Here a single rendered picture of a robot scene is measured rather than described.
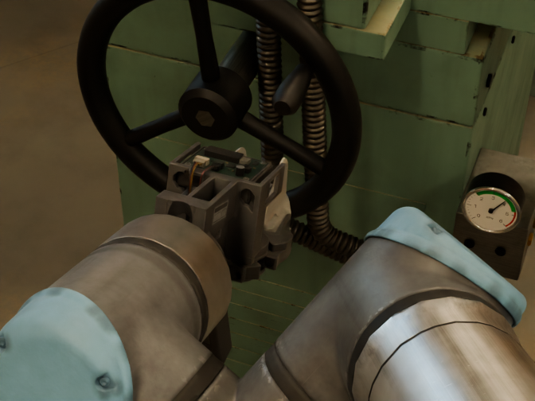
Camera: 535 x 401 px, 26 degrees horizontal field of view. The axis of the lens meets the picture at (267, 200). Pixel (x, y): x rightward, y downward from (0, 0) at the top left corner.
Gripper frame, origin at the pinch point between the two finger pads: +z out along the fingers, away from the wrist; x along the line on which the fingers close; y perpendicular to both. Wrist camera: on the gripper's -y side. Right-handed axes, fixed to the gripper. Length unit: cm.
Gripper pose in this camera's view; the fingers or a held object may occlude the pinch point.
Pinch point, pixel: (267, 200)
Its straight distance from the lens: 95.8
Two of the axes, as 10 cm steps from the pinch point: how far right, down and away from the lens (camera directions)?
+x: -9.3, -2.4, 2.6
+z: 3.4, -3.4, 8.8
